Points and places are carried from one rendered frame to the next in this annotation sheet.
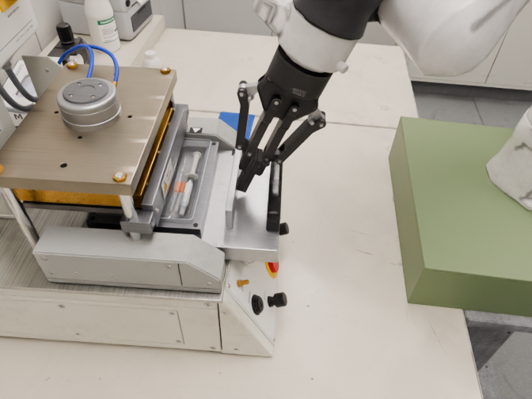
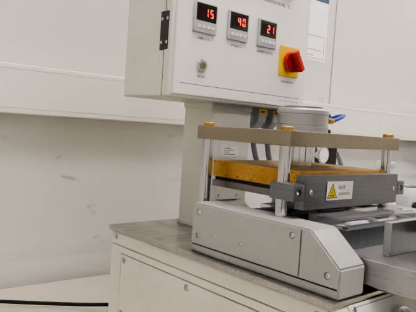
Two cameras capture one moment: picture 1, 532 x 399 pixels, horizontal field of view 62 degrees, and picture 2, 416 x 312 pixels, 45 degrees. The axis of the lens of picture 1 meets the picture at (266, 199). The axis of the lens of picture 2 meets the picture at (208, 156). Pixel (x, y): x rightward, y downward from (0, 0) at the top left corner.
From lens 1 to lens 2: 0.46 m
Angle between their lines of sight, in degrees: 59
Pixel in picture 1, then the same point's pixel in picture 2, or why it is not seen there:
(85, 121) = (289, 120)
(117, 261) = (250, 221)
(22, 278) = (175, 244)
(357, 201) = not seen: outside the picture
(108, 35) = not seen: hidden behind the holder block
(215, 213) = (379, 248)
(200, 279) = (319, 264)
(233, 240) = (383, 259)
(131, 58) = not seen: hidden behind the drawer
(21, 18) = (291, 91)
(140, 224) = (286, 186)
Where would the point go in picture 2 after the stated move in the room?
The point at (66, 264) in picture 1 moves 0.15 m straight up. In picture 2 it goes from (210, 222) to (218, 112)
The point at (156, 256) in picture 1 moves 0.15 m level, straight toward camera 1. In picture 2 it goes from (285, 222) to (239, 244)
